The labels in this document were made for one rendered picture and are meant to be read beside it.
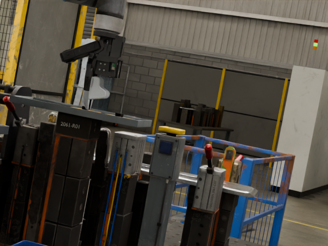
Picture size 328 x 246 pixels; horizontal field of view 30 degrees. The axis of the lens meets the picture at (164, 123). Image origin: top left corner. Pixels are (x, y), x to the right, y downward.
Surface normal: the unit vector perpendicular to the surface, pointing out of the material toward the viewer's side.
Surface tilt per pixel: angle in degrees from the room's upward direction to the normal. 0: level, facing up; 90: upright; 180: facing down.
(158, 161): 90
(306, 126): 90
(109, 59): 90
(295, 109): 90
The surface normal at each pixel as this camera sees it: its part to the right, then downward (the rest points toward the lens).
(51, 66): 0.91, 0.21
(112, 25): 0.36, 0.11
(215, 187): -0.25, 0.00
